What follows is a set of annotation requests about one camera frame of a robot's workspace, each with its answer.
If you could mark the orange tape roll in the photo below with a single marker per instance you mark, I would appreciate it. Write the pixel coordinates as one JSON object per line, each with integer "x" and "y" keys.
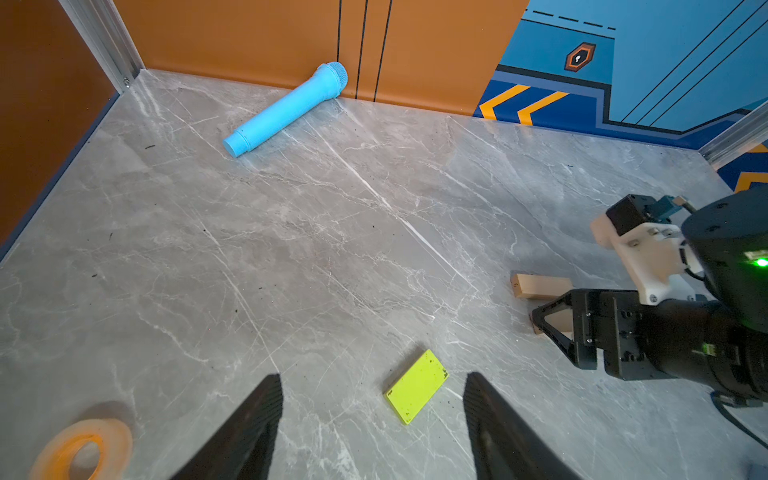
{"x": 111, "y": 437}

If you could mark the blue toy microphone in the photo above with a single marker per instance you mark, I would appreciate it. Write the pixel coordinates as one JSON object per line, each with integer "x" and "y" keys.
{"x": 327, "y": 82}

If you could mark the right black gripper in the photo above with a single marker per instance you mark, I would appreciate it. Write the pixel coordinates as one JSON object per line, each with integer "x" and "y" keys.
{"x": 699, "y": 341}

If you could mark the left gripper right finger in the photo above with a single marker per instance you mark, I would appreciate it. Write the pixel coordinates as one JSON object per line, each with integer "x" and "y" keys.
{"x": 504, "y": 446}

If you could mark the lime green block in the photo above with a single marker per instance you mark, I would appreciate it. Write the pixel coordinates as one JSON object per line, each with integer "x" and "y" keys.
{"x": 413, "y": 390}

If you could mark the natural wood block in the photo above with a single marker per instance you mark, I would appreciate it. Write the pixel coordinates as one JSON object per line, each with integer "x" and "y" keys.
{"x": 561, "y": 320}
{"x": 537, "y": 287}

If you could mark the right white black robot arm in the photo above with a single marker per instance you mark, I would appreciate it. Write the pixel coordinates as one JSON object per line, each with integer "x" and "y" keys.
{"x": 729, "y": 237}

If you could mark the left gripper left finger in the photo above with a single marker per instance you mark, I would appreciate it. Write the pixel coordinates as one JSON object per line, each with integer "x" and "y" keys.
{"x": 243, "y": 447}

